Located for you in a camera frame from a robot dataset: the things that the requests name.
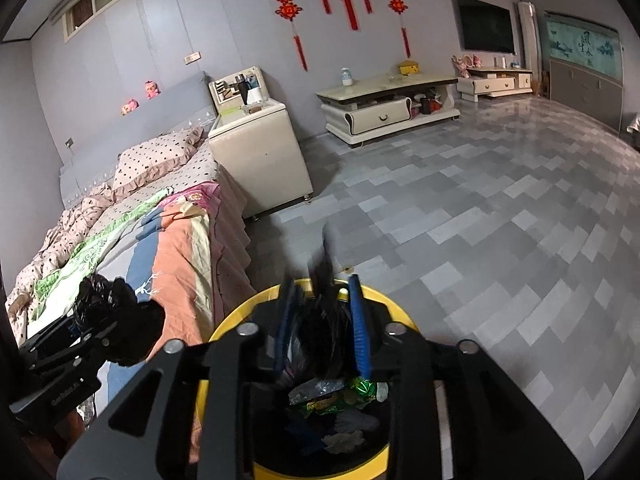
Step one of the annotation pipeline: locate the green yellow chip bag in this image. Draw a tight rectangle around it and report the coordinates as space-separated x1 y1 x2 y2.
288 377 390 416

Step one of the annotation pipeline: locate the black plastic bag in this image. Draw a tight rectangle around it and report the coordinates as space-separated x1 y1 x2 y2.
72 273 166 367
293 226 356 385

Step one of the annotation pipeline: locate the yellow trash bin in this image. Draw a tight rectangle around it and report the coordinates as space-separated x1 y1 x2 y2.
195 285 418 479

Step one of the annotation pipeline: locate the green floral quilt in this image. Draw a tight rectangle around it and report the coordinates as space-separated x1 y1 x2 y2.
28 186 172 323

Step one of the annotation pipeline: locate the grey flower pattern blanket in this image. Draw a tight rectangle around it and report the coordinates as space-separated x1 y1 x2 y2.
19 181 256 416

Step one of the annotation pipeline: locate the pink dotted duvet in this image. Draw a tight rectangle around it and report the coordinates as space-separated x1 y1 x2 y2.
6 183 114 344

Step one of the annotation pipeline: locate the beige bedside cabinet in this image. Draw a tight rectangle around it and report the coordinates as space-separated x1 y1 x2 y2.
208 100 314 218

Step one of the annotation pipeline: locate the pink dotted pillow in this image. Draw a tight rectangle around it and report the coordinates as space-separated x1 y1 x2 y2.
112 127 204 200

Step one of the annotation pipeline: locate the white tv stand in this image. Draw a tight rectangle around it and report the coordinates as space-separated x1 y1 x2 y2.
317 74 460 148

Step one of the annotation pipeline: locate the small white bottle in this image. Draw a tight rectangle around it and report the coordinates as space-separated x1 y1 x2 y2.
341 67 354 87

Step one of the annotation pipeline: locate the white tissue box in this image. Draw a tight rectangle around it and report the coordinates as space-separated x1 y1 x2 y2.
245 87 264 106

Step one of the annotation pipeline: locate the yellow toy on stand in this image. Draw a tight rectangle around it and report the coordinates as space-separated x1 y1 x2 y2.
398 60 420 76

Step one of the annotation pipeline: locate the black thermos bottle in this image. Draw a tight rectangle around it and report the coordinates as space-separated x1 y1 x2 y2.
236 74 250 105

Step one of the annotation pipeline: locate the grey bed headboard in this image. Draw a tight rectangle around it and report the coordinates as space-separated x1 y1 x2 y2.
60 73 216 209

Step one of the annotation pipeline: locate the pink doll toy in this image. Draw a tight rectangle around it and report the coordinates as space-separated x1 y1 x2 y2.
120 99 139 116
144 80 160 100

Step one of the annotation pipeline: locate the grey low cabinet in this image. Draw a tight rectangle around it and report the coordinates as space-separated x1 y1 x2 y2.
549 58 624 131

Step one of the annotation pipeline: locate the black television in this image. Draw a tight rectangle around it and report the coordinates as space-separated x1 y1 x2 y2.
456 0 515 54

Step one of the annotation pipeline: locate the white standing air conditioner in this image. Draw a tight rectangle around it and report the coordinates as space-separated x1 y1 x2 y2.
516 1 542 82

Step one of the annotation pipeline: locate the framed calligraphy painting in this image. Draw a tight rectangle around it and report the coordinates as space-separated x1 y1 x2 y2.
542 13 624 81

